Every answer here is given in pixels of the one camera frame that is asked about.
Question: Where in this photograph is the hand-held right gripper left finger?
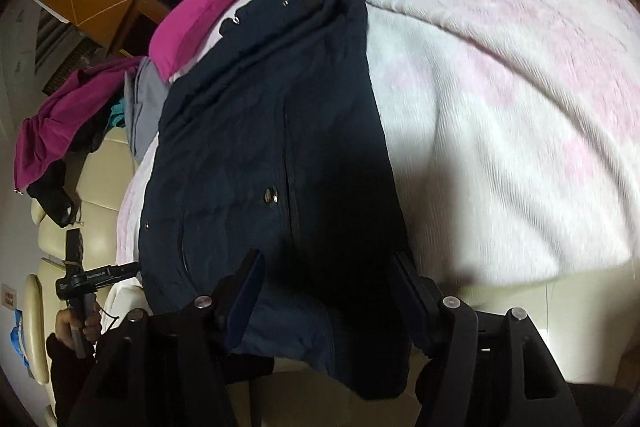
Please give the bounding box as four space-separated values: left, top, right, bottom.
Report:
75 248 266 427

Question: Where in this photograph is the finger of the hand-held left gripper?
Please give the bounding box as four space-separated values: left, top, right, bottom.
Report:
112 261 144 280

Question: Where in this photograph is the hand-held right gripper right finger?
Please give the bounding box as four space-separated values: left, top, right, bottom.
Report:
392 251 583 427

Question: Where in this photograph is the navy blue zip jacket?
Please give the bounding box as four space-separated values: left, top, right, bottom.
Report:
137 0 432 400

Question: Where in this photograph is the person's left forearm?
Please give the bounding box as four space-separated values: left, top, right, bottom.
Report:
45 332 102 427

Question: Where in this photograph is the person's left hand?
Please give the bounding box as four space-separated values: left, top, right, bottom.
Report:
54 307 103 360

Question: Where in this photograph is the cream leather sofa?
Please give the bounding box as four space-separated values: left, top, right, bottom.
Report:
20 127 640 427

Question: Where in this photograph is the black garment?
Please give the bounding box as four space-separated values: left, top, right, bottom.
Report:
26 127 109 229

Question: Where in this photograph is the teal garment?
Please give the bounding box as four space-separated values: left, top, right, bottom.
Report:
109 101 129 130

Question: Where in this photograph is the magenta fleece garment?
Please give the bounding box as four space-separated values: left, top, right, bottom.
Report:
14 56 144 194

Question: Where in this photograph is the grey garment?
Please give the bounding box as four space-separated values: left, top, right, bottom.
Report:
122 57 169 158

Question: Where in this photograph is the pale pink fleece blanket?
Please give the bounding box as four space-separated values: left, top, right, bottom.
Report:
115 0 640 299

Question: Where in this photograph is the magenta pillow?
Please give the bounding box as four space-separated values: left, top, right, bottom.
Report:
148 0 257 80

